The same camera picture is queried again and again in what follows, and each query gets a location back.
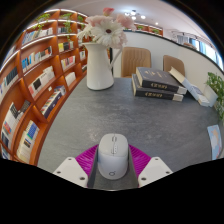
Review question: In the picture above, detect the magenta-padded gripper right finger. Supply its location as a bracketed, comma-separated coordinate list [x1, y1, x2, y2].
[128, 144, 174, 188]

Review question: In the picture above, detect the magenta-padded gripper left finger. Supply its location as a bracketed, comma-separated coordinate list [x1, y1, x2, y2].
[53, 144, 100, 188]

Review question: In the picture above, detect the white computer mouse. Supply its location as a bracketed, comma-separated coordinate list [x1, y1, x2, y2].
[97, 133, 130, 181]

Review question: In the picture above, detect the light blue printed mouse pad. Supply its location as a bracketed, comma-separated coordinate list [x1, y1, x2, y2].
[206, 124, 223, 160]

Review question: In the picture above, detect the curved wooden bookshelf unit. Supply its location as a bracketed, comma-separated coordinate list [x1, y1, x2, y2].
[0, 8, 89, 167]

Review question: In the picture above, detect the white leaning book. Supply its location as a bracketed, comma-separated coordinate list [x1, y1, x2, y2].
[168, 66, 201, 98]

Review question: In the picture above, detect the green potted plant white pot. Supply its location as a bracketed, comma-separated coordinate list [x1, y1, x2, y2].
[205, 71, 224, 123]

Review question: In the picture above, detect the white ceramic pitcher vase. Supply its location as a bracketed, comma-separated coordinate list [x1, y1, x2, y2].
[82, 42, 123, 91]

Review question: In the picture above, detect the tan upholstered chair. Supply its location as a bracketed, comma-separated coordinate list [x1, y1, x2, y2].
[120, 46, 152, 79]
[162, 54, 186, 77]

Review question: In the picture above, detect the window with curtains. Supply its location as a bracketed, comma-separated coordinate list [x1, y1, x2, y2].
[171, 29, 224, 71]

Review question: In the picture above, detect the pink and white flower bouquet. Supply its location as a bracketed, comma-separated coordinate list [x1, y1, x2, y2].
[77, 7, 137, 50]

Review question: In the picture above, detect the cluster of ceiling lights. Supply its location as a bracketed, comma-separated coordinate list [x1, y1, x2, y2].
[124, 9, 147, 21]

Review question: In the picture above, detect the wooden wall shelf with plants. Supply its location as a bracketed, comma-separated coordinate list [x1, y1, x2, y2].
[133, 21, 164, 37]

